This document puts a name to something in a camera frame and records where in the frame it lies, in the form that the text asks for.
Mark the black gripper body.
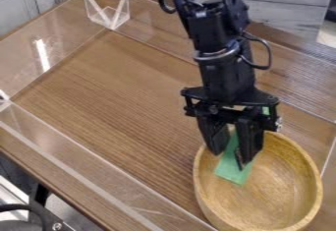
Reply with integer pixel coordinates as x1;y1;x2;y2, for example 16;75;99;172
181;46;280;133

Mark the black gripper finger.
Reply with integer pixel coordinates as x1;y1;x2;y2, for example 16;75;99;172
235;117;264;171
197;116;229;155

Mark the green rectangular block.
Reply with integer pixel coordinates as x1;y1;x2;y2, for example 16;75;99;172
213;106;272;187

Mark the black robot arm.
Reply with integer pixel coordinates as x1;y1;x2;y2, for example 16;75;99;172
157;0;280;168

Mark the brown wooden bowl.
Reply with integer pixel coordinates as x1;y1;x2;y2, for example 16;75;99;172
193;132;323;231

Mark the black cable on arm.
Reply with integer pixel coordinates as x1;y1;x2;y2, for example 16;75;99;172
239;31;273;71

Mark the clear acrylic corner bracket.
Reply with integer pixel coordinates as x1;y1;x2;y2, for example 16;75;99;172
84;0;129;30

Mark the clear acrylic front wall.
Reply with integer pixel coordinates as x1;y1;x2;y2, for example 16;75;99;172
0;100;216;231

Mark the black table leg bracket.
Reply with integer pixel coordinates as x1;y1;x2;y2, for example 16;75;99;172
29;184;76;231

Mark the black floor cable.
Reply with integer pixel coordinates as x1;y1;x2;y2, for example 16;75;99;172
0;204;44;231

